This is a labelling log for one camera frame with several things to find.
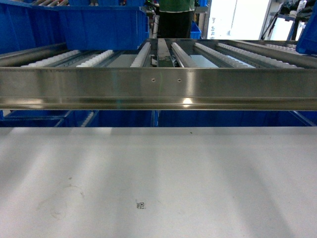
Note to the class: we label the blue bin on rollers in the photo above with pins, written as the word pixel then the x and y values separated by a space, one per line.
pixel 103 27

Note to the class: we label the person in green sweater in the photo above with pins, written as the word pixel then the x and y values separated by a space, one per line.
pixel 175 18

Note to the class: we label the large blue bin left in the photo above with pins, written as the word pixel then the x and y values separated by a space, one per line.
pixel 24 26

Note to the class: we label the blue bin far right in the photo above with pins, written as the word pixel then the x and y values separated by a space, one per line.
pixel 307 43

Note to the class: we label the stainless steel roller shelf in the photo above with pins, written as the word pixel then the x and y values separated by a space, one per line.
pixel 86 88

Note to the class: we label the QR code sticker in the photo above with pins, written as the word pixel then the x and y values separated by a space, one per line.
pixel 141 203

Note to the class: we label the blue bins under shelf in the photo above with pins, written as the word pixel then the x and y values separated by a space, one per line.
pixel 155 118

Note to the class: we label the background table with equipment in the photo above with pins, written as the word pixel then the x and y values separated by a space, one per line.
pixel 286 19

